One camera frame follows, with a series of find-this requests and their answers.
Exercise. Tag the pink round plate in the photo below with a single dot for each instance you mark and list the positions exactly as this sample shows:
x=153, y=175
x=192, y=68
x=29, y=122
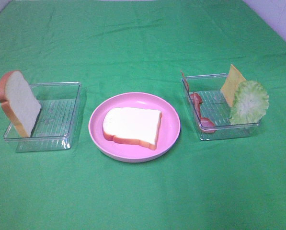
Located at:
x=169, y=130

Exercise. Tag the clear left plastic tray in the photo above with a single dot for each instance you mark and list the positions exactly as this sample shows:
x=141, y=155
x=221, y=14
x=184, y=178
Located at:
x=55, y=127

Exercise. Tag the green tablecloth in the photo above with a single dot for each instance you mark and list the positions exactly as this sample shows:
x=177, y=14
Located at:
x=116, y=47

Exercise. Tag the green lettuce leaf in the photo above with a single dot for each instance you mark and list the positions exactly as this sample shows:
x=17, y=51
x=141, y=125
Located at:
x=250, y=103

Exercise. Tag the bread slice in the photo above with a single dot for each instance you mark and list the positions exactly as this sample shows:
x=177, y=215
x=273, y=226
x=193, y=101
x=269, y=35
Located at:
x=18, y=102
x=134, y=126

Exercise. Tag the clear plastic tray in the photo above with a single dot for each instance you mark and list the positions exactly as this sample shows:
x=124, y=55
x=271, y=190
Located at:
x=55, y=127
x=214, y=107

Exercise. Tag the bacon strip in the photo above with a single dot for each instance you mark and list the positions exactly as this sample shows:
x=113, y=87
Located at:
x=185, y=81
x=204, y=123

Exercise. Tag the clear right plastic tray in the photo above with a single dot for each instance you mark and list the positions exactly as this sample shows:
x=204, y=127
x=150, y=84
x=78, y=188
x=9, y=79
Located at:
x=214, y=107

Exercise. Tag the yellow cheese slice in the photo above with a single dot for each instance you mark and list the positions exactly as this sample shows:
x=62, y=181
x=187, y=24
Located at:
x=231, y=84

